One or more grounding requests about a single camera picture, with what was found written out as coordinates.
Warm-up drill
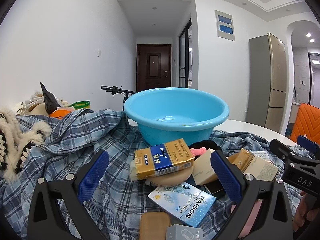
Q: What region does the pink packet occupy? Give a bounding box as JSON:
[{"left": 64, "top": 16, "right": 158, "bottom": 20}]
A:
[{"left": 231, "top": 201, "right": 263, "bottom": 238}]

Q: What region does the black white fur-trimmed knit garment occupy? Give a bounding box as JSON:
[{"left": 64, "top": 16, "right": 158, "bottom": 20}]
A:
[{"left": 0, "top": 106, "right": 53, "bottom": 183}]

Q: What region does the orange snack packet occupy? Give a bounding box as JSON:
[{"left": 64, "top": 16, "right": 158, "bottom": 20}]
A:
[{"left": 49, "top": 107, "right": 75, "bottom": 118}]

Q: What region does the black framed glass door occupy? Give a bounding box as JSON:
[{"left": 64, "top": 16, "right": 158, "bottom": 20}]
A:
[{"left": 178, "top": 17, "right": 193, "bottom": 88}]

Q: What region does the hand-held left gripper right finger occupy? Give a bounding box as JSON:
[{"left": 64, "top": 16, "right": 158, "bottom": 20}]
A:
[{"left": 207, "top": 149, "right": 294, "bottom": 240}]

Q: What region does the black plush toy pink bow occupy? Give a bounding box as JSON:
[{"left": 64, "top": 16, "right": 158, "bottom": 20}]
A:
[{"left": 189, "top": 140, "right": 223, "bottom": 155}]

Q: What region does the blue plaid shirt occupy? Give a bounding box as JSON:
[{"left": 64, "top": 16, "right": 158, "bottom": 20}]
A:
[{"left": 0, "top": 108, "right": 298, "bottom": 240}]

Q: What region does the small cream box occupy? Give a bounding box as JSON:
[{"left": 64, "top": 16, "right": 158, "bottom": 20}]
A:
[{"left": 192, "top": 149, "right": 220, "bottom": 185}]

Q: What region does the grey small box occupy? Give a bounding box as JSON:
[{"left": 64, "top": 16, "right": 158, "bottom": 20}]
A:
[{"left": 166, "top": 224, "right": 204, "bottom": 240}]

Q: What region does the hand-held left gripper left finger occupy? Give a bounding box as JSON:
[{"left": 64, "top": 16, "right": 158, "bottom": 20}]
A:
[{"left": 27, "top": 149, "right": 110, "bottom": 240}]

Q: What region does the gold and blue cigarette pack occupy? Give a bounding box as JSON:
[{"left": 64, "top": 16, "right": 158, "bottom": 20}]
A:
[{"left": 129, "top": 138, "right": 195, "bottom": 182}]

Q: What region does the light blue cigarette pack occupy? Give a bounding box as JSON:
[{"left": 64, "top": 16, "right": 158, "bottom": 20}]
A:
[{"left": 147, "top": 181, "right": 217, "bottom": 228}]

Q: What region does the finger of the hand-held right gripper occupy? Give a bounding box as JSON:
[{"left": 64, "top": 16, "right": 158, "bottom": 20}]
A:
[
  {"left": 297, "top": 134, "right": 319, "bottom": 153},
  {"left": 269, "top": 139, "right": 320, "bottom": 168}
]

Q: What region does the black plastic bag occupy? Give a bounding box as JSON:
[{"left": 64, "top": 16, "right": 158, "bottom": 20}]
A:
[{"left": 40, "top": 82, "right": 63, "bottom": 114}]

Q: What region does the large cream box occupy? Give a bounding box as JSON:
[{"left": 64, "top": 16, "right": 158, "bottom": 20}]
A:
[{"left": 242, "top": 151, "right": 280, "bottom": 183}]

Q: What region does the orange quilted chair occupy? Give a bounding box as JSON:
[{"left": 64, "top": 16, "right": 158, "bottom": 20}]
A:
[{"left": 290, "top": 102, "right": 320, "bottom": 145}]

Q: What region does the beige round powder puff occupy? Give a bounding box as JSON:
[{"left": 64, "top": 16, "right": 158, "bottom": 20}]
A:
[{"left": 145, "top": 166, "right": 194, "bottom": 187}]

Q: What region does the yellow cup with green rim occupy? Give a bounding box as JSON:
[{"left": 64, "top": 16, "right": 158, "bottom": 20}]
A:
[{"left": 71, "top": 100, "right": 91, "bottom": 110}]

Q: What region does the wall panel with blue screens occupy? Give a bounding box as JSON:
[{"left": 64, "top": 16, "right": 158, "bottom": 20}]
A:
[{"left": 214, "top": 10, "right": 236, "bottom": 41}]

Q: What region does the person's right hand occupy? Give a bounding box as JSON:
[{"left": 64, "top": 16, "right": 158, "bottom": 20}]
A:
[{"left": 292, "top": 191, "right": 319, "bottom": 233}]

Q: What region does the black bicycle handlebar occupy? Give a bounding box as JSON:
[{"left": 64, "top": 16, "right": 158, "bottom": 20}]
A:
[{"left": 101, "top": 85, "right": 137, "bottom": 112}]

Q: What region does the black flat case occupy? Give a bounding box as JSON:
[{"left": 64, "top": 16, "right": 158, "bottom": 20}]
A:
[{"left": 204, "top": 180, "right": 227, "bottom": 198}]

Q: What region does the gold refrigerator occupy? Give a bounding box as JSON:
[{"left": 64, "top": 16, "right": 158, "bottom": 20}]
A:
[{"left": 245, "top": 32, "right": 287, "bottom": 134}]

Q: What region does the light blue plastic basin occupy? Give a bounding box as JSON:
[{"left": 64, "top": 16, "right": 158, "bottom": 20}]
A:
[{"left": 124, "top": 87, "right": 230, "bottom": 146}]

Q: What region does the dark brown entrance door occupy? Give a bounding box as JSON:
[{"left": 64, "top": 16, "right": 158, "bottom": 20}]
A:
[{"left": 136, "top": 44, "right": 172, "bottom": 89}]

